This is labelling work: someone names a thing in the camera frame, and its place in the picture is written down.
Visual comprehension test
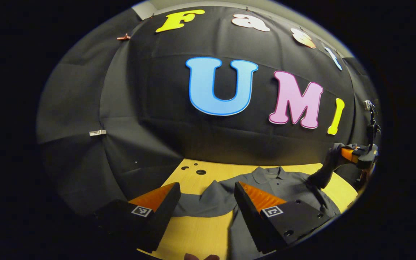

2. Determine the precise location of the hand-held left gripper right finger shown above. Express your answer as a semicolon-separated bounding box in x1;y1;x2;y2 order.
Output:
234;181;335;254

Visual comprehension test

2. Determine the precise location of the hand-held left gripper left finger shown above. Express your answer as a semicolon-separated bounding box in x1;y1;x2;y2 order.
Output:
93;182;182;254

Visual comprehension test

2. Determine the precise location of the grey button-up shirt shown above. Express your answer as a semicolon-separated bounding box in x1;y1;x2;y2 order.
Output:
174;143;341;260

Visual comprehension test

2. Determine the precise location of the black backdrop cloth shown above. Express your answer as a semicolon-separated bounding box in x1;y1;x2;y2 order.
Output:
36;5;382;217

